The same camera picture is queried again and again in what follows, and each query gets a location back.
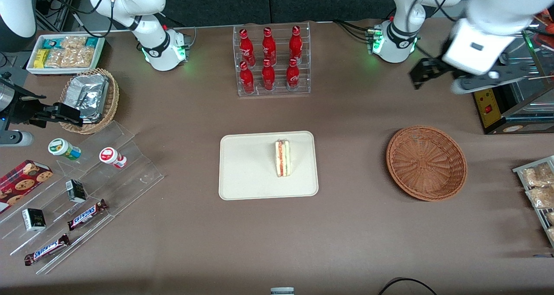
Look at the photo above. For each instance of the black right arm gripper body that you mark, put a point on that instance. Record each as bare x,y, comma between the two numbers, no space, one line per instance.
22,111

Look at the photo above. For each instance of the triangle sandwich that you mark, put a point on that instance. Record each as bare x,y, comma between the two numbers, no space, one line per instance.
282,158

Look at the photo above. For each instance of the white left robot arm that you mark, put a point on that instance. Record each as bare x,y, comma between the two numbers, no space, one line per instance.
484,30

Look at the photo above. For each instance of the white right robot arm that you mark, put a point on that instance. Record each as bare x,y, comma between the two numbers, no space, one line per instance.
153,48

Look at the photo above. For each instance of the white snack tray box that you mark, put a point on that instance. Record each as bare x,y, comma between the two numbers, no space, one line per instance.
29,67

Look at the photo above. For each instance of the tan deep wicker basket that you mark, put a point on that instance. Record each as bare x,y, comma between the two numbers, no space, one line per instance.
111,98

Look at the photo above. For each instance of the brown round wicker basket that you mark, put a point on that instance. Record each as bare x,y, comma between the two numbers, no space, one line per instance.
426,163

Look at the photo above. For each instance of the cream plastic tray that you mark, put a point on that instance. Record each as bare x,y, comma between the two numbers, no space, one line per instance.
251,169

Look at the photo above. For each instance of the silver foil packet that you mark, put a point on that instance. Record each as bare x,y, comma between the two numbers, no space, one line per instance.
88,91
91,115

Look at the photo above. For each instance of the thin wooden skewer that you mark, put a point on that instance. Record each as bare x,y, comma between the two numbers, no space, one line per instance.
541,76

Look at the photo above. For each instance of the green lidded yogurt cup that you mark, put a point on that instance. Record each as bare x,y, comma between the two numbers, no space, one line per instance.
64,149

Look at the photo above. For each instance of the black glass food warmer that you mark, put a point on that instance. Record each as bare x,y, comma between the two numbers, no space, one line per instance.
515,108

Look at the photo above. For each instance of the yellow snack pack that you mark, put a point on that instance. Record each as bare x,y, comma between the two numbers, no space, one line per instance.
41,59

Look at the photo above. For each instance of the clear bagged cracker pack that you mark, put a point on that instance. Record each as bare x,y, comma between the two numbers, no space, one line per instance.
73,42
71,57

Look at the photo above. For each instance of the red orange item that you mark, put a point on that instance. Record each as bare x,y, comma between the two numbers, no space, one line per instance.
547,24

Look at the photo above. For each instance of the red lidded yogurt cup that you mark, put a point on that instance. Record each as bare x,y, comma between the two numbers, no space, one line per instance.
111,157

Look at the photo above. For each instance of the teal snack pack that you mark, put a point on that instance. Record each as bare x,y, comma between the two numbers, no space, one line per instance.
91,42
52,43

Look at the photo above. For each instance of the red plaid cookie box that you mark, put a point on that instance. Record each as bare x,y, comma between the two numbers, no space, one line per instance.
21,184

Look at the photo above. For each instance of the small black carton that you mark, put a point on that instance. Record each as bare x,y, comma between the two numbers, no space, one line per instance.
76,191
33,219

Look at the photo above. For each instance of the clear acrylic stepped stand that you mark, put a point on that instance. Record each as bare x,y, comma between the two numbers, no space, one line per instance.
130,173

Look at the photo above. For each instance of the brown Snickers bar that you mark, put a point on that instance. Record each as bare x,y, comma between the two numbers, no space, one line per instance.
46,249
86,215

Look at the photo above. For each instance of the clear-wrapped rice cracker pack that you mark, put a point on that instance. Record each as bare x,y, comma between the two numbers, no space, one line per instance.
541,197
539,174
551,233

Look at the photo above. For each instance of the clear acrylic bottle rack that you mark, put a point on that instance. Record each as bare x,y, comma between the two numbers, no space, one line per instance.
305,61

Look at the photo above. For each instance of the red cola bottle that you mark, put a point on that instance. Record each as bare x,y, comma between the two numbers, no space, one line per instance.
295,43
293,76
268,77
246,48
268,46
246,79

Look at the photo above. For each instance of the small grey device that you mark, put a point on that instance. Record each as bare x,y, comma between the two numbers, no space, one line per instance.
282,291

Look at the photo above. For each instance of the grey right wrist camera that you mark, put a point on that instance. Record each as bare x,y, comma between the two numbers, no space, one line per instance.
17,138

